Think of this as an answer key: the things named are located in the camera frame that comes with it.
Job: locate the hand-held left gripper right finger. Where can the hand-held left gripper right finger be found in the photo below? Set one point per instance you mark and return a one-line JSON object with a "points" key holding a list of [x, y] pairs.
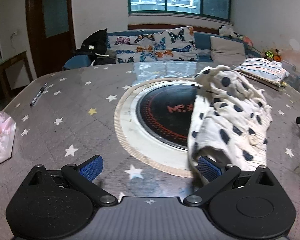
{"points": [[209, 169]]}

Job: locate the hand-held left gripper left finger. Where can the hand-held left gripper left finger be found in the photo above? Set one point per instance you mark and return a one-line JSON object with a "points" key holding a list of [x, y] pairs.
{"points": [[92, 169]]}

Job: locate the white polka dot shirt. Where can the white polka dot shirt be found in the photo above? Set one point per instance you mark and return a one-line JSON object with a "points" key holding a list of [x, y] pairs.
{"points": [[230, 135]]}

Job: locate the white polka dot pants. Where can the white polka dot pants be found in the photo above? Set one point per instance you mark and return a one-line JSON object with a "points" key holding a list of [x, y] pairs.
{"points": [[227, 80]]}

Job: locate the black clothes with white stripes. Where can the black clothes with white stripes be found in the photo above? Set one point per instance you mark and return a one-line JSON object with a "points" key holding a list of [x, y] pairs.
{"points": [[101, 59]]}

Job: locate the clear plastic box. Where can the clear plastic box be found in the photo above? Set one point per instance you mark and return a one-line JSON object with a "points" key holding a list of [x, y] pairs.
{"points": [[293, 76]]}

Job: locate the grey star print tablecloth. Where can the grey star print tablecloth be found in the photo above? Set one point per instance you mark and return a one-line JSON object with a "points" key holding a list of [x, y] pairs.
{"points": [[77, 110]]}

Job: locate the striped folded blanket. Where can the striped folded blanket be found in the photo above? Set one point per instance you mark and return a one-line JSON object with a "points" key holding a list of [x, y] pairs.
{"points": [[262, 68]]}

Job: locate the green and orange plush toys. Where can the green and orange plush toys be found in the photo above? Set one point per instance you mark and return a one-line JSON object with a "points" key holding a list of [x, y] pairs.
{"points": [[272, 54]]}

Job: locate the round black induction cooktop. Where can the round black induction cooktop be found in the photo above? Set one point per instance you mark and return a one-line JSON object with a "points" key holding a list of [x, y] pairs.
{"points": [[160, 115]]}

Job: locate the pen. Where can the pen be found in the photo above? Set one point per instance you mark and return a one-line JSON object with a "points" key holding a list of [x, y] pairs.
{"points": [[38, 94]]}

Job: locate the pink plastic bag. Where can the pink plastic bag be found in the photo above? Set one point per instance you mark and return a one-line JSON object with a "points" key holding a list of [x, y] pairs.
{"points": [[0, 142]]}

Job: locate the pink plush toys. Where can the pink plush toys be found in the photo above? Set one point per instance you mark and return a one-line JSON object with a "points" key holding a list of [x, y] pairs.
{"points": [[245, 40]]}

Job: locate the grey pillow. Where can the grey pillow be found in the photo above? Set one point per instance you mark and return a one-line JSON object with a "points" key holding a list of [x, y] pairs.
{"points": [[227, 50]]}

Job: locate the blue sofa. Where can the blue sofa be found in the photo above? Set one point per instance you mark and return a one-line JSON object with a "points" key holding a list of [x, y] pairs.
{"points": [[77, 61]]}

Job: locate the panda plush toy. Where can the panda plush toy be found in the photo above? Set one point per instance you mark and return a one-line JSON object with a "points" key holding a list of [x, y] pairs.
{"points": [[226, 30]]}

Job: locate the wooden chair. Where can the wooden chair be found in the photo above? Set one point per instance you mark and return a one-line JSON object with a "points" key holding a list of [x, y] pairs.
{"points": [[12, 67]]}

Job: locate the dark wooden door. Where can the dark wooden door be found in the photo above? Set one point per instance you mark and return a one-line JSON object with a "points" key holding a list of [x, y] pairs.
{"points": [[55, 30]]}

